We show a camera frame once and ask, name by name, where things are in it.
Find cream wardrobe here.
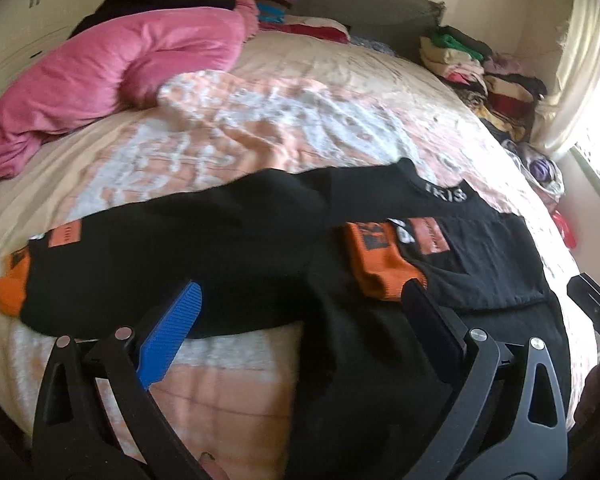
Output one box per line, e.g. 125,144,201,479
0,0,148,88

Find black sweater with orange cuffs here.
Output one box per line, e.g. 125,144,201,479
0,157,573,480

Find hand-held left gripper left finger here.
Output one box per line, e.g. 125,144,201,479
32,280,212,480

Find black cloth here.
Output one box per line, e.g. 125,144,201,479
70,0,237,39

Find blue-grey patterned cloth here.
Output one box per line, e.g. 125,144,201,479
349,35,400,57

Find peach and white bedspread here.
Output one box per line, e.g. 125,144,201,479
0,35,588,480

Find person's left hand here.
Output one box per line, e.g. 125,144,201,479
200,452,227,480

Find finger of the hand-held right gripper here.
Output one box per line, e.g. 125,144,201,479
566,272,600,357

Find cream curtain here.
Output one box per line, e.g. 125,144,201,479
530,0,600,161

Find grey headboard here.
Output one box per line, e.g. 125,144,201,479
177,0,445,63

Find red object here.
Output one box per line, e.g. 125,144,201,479
550,207,579,252

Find stack of folded clothes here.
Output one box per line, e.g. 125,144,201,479
419,25,549,145

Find pink duvet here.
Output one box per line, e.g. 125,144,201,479
0,8,247,183

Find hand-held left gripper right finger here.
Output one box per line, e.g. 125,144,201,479
401,279,569,480

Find bag with purple cloth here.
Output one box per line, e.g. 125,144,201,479
502,139,567,204

